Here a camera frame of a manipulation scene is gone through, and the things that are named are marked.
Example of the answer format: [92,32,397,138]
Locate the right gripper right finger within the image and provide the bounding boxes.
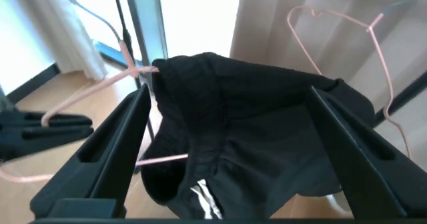
[306,85,427,218]

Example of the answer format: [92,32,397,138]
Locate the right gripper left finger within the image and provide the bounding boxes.
[29,83,151,218]

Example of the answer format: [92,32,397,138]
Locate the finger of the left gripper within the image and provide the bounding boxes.
[0,125,95,163]
[0,109,94,132]

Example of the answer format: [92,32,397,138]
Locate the pink clothes hanger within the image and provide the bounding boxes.
[0,0,189,184]
[286,0,426,159]

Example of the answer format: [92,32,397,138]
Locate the black knitted garment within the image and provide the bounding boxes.
[139,52,377,220]

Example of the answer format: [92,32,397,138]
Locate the black clothes rack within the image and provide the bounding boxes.
[111,0,427,175]

